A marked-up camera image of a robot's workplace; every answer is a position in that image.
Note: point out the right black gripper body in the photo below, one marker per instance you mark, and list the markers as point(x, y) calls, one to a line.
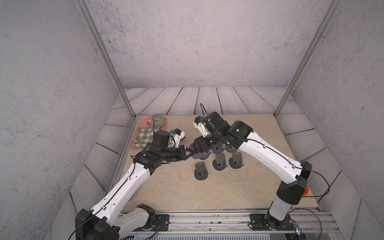
point(209, 142)

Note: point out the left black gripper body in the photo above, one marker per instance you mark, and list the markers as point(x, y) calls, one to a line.
point(172, 154)

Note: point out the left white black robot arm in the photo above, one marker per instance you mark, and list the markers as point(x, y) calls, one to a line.
point(104, 221)

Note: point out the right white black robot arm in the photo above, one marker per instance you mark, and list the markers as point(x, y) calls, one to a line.
point(294, 176)

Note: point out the green checkered cloth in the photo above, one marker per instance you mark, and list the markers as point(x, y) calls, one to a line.
point(144, 136)

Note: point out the striped ceramic cup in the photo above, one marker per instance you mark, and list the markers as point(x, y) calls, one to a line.
point(156, 121)

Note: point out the pink plastic tray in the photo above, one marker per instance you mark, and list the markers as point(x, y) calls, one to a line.
point(143, 123)

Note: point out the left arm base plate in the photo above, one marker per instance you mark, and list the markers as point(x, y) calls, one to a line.
point(161, 224)

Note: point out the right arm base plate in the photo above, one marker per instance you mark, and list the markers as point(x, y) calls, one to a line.
point(264, 222)

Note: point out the aluminium rail frame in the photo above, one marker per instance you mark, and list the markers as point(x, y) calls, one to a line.
point(234, 225)

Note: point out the left metal corner post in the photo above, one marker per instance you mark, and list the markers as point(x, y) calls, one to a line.
point(89, 21)

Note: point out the metal corner post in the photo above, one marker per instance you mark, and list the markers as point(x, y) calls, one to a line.
point(316, 39)
point(89, 21)

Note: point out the right metal corner post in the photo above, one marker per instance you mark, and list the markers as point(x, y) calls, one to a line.
point(316, 39)

